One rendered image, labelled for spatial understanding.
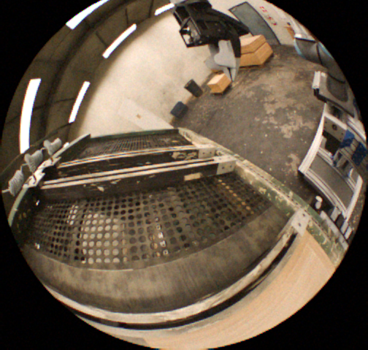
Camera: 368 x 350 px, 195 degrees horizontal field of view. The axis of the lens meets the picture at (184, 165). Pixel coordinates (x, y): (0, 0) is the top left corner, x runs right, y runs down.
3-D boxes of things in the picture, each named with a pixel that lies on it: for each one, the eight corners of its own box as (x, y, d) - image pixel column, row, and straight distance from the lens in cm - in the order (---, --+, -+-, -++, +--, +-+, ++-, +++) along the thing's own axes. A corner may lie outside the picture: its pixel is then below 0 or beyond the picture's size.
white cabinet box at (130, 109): (176, 130, 394) (125, 97, 374) (166, 142, 402) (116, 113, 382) (172, 126, 452) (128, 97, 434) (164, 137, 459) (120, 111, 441)
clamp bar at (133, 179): (235, 172, 61) (247, 128, 55) (31, 203, 85) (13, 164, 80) (224, 164, 67) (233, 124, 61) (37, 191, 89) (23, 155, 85)
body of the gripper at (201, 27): (187, 51, 28) (167, 15, 34) (218, 47, 33) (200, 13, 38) (204, 37, 22) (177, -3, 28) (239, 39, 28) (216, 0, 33)
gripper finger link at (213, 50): (209, 85, 28) (196, 49, 29) (228, 80, 31) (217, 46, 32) (216, 84, 25) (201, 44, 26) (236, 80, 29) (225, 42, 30)
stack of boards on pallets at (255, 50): (274, 55, 449) (262, 34, 431) (263, 69, 365) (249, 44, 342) (227, 62, 599) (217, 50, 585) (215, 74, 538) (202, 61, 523)
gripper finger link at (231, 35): (225, 61, 28) (211, 28, 30) (231, 60, 29) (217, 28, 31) (240, 56, 25) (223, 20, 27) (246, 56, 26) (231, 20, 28)
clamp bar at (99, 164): (215, 158, 73) (222, 121, 67) (44, 183, 94) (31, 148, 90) (207, 152, 80) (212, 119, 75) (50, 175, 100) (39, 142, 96)
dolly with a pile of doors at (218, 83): (234, 84, 351) (225, 73, 337) (223, 96, 325) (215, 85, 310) (221, 85, 398) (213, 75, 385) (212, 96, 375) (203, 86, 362)
